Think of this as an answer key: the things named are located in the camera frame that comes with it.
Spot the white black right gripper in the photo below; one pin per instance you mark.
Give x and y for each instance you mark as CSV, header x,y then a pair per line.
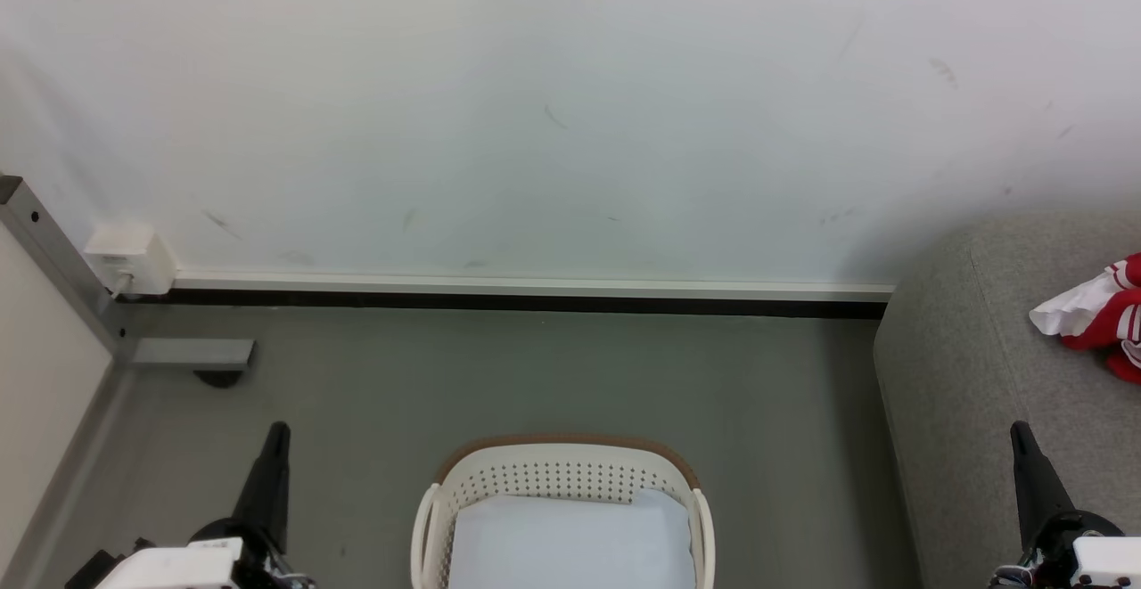
x,y
1092,558

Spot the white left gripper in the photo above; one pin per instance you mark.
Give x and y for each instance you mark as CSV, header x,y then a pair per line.
x,y
178,567

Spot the red white sports jersey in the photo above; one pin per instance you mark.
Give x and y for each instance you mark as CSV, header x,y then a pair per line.
x,y
1105,322

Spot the beige perforated laundry basket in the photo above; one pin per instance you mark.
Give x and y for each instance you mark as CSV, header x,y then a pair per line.
x,y
553,478

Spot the grey fabric sofa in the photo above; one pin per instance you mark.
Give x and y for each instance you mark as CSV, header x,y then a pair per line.
x,y
963,375

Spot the black left wrist light module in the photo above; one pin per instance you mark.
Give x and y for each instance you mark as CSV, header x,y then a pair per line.
x,y
89,573

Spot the beige partition panel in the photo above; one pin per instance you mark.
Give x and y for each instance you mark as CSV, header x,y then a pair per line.
x,y
36,393

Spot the white black baseboard strip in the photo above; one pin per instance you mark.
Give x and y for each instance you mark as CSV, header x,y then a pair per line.
x,y
535,288

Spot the black frame caster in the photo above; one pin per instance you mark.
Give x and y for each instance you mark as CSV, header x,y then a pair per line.
x,y
218,379

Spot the white wall power adapter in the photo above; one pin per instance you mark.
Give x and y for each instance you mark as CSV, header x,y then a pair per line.
x,y
134,255

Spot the grey metal frame post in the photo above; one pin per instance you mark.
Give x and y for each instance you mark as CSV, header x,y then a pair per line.
x,y
53,250

